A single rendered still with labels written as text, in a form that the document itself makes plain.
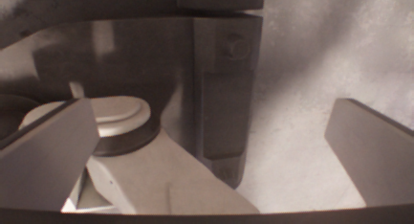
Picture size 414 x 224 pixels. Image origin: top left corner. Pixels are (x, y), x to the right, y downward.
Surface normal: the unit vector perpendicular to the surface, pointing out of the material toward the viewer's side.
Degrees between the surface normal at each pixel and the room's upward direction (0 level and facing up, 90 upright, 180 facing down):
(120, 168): 90
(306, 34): 0
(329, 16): 0
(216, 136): 0
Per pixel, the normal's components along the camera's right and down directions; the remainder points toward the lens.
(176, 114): 0.22, 0.47
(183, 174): 0.00, -0.88
